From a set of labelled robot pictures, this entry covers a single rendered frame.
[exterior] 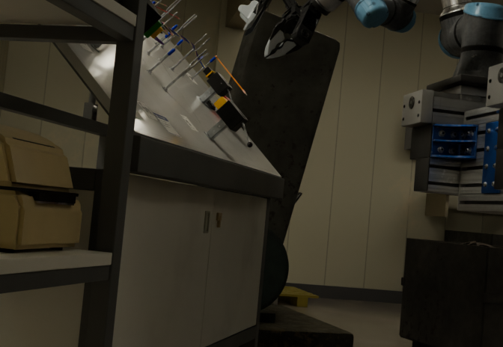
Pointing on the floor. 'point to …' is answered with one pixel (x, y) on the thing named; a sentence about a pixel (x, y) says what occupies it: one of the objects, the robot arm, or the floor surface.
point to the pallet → (296, 296)
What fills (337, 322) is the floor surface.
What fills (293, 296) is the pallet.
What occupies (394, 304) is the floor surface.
